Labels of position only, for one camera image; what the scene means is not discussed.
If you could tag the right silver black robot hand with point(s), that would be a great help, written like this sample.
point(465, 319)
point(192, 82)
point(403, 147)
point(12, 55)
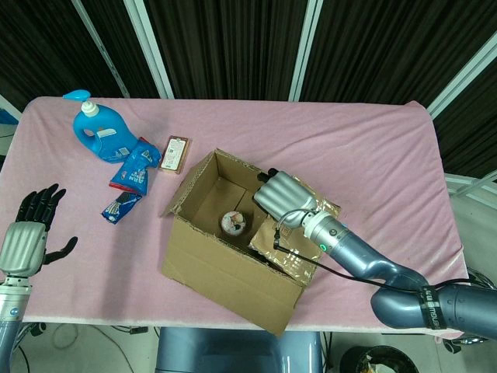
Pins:
point(283, 194)

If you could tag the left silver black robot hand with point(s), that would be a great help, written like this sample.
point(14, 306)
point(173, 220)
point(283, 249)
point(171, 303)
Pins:
point(23, 245)

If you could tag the brown cardboard shipping box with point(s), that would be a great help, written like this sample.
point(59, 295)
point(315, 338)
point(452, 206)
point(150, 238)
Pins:
point(217, 272)

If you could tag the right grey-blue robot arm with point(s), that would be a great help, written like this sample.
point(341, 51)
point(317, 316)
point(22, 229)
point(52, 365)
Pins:
point(400, 303)

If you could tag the pink tablecloth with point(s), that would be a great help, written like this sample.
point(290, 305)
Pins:
point(349, 155)

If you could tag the blue sandwich cookie packet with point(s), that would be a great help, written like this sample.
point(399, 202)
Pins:
point(118, 206)

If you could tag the small brown flat packet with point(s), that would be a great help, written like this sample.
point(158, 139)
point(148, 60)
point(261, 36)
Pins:
point(174, 153)

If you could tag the white framed side panel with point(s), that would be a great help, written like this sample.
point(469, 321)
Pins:
point(7, 116)

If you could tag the crumpled blue snack bag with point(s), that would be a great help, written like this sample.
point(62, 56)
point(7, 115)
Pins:
point(134, 171)

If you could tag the blue detergent pump bottle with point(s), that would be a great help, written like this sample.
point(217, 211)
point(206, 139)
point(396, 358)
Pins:
point(87, 124)

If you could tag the black pleated curtain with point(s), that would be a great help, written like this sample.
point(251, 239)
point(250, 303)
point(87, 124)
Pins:
point(233, 39)

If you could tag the grey-blue robot torso base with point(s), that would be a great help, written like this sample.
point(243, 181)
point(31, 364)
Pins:
point(217, 349)

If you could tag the black waste bin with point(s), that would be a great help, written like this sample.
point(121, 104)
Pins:
point(376, 359)

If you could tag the white frame post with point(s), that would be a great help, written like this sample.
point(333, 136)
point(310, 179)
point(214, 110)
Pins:
point(458, 81)
point(304, 50)
point(151, 50)

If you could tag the white metal frame bar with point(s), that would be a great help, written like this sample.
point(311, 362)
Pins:
point(466, 184)

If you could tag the thin grey frame rail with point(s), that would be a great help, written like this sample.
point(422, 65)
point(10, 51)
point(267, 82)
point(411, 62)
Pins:
point(101, 46)

